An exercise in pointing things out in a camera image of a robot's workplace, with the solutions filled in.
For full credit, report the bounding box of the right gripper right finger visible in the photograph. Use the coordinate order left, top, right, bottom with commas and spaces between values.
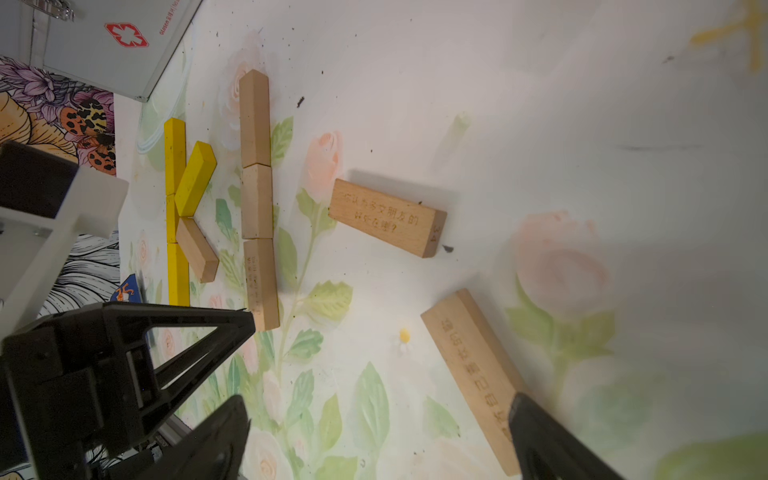
508, 392, 622, 480

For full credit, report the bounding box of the blue card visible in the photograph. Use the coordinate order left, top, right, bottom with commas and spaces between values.
110, 274, 143, 303

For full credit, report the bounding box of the wooden block top edge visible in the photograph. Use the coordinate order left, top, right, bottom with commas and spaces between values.
239, 70, 271, 168

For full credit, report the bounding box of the yellow short block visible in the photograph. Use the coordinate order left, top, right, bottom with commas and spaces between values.
167, 243, 190, 307

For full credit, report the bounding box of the yellow long block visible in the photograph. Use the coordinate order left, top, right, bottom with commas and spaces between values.
164, 118, 186, 195
175, 141, 217, 217

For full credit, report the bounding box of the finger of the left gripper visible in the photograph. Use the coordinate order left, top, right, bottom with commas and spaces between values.
139, 347, 236, 440
102, 302, 255, 384

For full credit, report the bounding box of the silver metal case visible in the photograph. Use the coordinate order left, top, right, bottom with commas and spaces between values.
1, 0, 202, 102

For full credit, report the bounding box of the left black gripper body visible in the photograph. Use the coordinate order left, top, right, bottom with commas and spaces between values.
1, 302, 159, 479

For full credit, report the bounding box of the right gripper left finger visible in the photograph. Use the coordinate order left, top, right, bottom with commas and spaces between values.
137, 395, 250, 480

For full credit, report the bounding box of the wooden block diagonal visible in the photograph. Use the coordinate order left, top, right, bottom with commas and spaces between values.
243, 239, 280, 332

